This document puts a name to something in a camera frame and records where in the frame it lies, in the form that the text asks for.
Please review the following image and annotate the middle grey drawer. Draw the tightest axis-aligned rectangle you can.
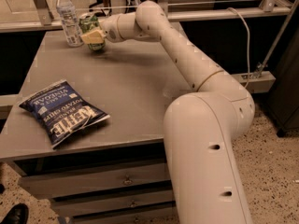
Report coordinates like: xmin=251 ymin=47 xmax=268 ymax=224
xmin=51 ymin=187 xmax=173 ymax=217

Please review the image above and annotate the white cable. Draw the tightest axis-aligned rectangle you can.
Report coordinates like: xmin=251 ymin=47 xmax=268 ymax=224
xmin=226 ymin=7 xmax=252 ymax=91

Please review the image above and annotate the clear plastic water bottle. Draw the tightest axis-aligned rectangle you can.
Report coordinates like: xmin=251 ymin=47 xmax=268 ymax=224
xmin=56 ymin=0 xmax=83 ymax=47

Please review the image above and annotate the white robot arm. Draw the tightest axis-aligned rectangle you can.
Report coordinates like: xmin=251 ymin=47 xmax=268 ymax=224
xmin=81 ymin=1 xmax=255 ymax=224

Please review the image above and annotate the grey drawer cabinet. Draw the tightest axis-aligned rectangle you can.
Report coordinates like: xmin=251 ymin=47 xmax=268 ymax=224
xmin=1 ymin=31 xmax=189 ymax=224

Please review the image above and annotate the metal railing frame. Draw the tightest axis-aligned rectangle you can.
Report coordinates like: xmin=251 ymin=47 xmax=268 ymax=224
xmin=0 ymin=0 xmax=299 ymax=35

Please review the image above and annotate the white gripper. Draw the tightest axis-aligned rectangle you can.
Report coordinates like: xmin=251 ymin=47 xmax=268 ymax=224
xmin=81 ymin=15 xmax=121 ymax=44

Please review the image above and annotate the blue kettle chips bag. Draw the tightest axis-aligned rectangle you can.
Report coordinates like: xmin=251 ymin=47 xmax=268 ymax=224
xmin=19 ymin=79 xmax=109 ymax=148

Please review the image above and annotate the dark cabinet on right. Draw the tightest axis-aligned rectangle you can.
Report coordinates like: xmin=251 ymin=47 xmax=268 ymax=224
xmin=266 ymin=30 xmax=299 ymax=137

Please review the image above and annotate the grey drawer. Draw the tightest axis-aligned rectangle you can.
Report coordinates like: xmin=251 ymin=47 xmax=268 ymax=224
xmin=51 ymin=187 xmax=173 ymax=217
xmin=73 ymin=202 xmax=177 ymax=224
xmin=19 ymin=161 xmax=170 ymax=199

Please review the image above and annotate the green soda can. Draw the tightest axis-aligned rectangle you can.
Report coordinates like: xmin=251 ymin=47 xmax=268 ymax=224
xmin=78 ymin=13 xmax=106 ymax=51

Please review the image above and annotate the top grey drawer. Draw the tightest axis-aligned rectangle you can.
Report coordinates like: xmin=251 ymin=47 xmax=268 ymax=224
xmin=19 ymin=161 xmax=170 ymax=199

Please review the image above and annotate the black shoe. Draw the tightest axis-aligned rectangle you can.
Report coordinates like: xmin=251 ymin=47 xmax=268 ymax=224
xmin=0 ymin=203 xmax=29 ymax=224

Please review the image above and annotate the bottom grey drawer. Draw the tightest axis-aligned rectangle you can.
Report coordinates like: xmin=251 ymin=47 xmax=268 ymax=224
xmin=73 ymin=202 xmax=177 ymax=224

